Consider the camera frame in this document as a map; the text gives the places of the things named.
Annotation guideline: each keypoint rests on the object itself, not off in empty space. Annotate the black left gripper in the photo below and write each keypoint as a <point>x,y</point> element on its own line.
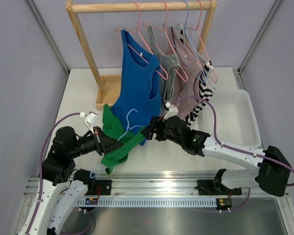
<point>103,143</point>

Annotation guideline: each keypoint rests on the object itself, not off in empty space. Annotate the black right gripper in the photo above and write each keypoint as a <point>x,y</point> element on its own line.
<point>149,131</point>

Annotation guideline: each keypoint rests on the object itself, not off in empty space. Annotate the green tank top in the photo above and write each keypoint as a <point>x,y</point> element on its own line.
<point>120,147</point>

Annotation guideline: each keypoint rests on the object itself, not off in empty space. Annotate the blue tank top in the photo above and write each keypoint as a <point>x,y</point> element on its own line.
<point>140,98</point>

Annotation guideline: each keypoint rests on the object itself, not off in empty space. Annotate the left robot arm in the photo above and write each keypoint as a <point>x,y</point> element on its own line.
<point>49,213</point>

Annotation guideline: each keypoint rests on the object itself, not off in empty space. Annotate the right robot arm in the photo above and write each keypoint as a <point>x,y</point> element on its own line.
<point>267,169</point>

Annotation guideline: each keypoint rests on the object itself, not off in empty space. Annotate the mauve tank top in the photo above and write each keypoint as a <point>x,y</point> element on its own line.
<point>184,91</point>

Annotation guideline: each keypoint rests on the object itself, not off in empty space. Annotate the grey tank top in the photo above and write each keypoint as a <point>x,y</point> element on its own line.
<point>168,60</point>

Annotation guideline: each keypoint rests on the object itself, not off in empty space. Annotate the black white striped top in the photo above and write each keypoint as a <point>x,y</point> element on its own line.
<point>202,88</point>

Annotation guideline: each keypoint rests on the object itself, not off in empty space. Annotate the blue hanger under mauve top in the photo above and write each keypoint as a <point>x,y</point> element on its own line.
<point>187,39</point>

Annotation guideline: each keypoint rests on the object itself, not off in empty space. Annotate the pink hanger under grey top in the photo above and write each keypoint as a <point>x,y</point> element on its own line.
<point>164,28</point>

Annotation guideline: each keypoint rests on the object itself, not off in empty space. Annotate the pink hanger under striped top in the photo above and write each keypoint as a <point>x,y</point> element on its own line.
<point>203,34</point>

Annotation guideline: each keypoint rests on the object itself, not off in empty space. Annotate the wooden clothes rack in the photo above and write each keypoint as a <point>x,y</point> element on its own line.
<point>109,86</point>

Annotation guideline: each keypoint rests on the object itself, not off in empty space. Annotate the white plastic basket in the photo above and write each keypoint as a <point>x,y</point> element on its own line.
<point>236,121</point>

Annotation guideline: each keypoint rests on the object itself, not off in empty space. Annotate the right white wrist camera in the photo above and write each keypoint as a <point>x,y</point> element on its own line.
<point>172,111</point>

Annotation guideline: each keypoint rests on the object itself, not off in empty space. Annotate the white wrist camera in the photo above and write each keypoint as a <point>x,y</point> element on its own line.
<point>172,111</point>
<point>89,119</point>

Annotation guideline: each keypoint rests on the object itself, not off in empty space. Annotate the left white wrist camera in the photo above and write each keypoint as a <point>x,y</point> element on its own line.
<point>89,119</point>

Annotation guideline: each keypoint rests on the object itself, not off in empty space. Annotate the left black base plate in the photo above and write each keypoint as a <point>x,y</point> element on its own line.
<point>99,186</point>

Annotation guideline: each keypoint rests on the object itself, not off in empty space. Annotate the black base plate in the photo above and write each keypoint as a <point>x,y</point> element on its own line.
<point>99,186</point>
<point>206,187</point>

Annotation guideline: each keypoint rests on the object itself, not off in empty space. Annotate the aluminium mounting rail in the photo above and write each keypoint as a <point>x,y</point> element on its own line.
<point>157,184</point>

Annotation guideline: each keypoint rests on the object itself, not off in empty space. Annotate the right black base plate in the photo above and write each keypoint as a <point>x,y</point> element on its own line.
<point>206,187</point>

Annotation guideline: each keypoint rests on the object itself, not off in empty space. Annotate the white slotted cable duct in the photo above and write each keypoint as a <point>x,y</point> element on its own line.
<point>149,202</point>

